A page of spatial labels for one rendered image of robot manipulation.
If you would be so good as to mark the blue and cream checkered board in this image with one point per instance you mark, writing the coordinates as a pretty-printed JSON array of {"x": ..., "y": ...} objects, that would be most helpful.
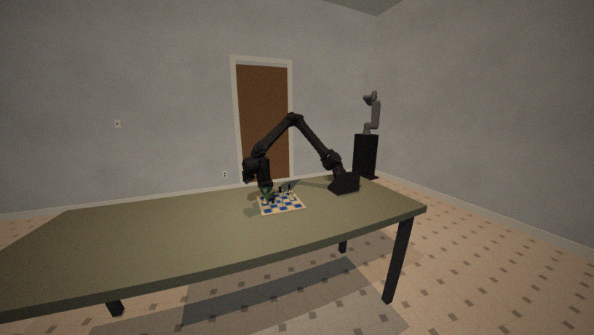
[{"x": 272, "y": 209}]

